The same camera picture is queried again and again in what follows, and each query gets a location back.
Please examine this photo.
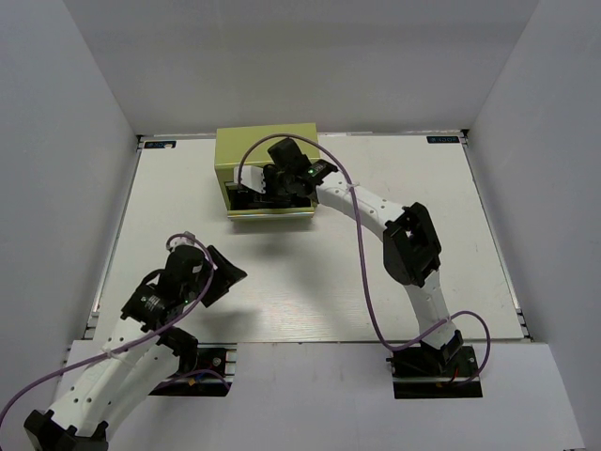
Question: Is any right blue corner label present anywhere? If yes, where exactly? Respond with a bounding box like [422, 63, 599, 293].
[426, 135, 460, 144]

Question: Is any green metal drawer box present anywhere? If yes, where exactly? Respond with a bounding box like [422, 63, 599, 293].
[214, 123, 317, 221]

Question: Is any purple cable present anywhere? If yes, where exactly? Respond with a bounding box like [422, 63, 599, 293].
[237, 133, 492, 387]
[0, 233, 234, 414]

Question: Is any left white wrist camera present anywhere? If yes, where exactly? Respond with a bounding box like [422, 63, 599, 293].
[165, 231, 195, 253]

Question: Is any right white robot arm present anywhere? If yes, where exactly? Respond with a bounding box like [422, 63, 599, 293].
[259, 133, 461, 375]

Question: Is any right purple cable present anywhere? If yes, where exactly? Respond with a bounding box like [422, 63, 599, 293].
[237, 133, 492, 387]

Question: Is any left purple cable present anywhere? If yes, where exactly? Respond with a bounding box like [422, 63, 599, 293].
[0, 233, 234, 414]

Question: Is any blue corner label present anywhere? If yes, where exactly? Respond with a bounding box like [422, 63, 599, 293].
[144, 140, 177, 149]
[426, 135, 460, 144]

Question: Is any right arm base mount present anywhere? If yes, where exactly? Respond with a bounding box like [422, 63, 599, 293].
[386, 346, 483, 400]

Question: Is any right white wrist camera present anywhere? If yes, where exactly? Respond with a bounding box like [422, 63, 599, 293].
[234, 165, 266, 194]

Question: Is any left blue corner label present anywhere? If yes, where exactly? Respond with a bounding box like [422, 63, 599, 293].
[144, 140, 177, 149]

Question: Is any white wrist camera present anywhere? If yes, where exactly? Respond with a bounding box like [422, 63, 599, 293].
[165, 231, 195, 253]
[234, 165, 266, 194]

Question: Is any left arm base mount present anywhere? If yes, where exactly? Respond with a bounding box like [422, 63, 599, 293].
[150, 343, 238, 397]

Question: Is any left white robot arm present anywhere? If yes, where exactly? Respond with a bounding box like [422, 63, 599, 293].
[24, 236, 247, 450]

